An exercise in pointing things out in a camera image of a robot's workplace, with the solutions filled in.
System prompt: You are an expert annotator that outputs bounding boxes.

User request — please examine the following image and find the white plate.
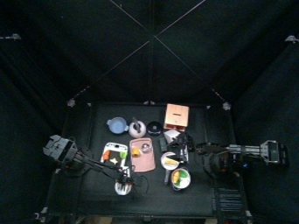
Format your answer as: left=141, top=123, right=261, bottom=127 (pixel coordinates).
left=161, top=151, right=182, bottom=172

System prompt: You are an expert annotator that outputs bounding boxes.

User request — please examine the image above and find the white red round dish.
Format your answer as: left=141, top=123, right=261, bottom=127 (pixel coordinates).
left=114, top=181, right=134, bottom=196

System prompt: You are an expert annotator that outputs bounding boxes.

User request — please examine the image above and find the yellow toy food piece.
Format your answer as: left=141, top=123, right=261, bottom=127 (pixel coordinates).
left=163, top=157, right=179, bottom=166

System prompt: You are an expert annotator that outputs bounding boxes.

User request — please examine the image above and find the small white cube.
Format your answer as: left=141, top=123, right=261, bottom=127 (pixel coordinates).
left=163, top=129, right=182, bottom=144

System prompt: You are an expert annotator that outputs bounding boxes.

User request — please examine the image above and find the small black rectangular block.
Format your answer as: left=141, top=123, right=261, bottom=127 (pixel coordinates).
left=159, top=137, right=169, bottom=152

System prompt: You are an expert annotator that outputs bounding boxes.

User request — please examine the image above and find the pink rectangular tray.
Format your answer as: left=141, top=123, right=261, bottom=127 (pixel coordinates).
left=129, top=137, right=157, bottom=173

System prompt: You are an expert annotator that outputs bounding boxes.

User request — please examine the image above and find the white bowl dark rim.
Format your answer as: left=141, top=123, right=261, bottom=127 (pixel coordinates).
left=170, top=167, right=193, bottom=192

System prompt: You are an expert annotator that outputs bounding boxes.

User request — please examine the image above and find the clear round glass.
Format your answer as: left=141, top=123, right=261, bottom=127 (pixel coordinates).
left=141, top=143, right=154, bottom=154

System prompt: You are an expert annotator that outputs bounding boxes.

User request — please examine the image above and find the white toy food tray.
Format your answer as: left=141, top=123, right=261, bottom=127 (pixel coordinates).
left=99, top=142, right=130, bottom=170

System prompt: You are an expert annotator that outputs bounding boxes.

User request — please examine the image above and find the black round lid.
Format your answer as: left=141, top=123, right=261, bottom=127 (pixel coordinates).
left=146, top=121, right=165, bottom=137

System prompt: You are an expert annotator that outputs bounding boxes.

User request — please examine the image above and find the light wooden box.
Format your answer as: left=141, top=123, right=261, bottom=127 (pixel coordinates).
left=163, top=103, right=191, bottom=132

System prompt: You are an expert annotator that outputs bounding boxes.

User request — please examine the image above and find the green toy food piece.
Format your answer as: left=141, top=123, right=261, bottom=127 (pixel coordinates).
left=174, top=173, right=189, bottom=188

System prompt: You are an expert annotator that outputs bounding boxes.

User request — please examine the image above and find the blue toy pot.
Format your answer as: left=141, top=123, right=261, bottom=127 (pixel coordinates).
left=107, top=116, right=130, bottom=135

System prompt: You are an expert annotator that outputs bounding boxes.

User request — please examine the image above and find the white text label sticker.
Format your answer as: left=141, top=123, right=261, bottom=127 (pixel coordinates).
left=218, top=186, right=243, bottom=214

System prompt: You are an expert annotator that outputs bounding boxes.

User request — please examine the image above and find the grey spoon handle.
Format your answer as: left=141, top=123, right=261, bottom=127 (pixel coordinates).
left=163, top=169, right=173, bottom=186

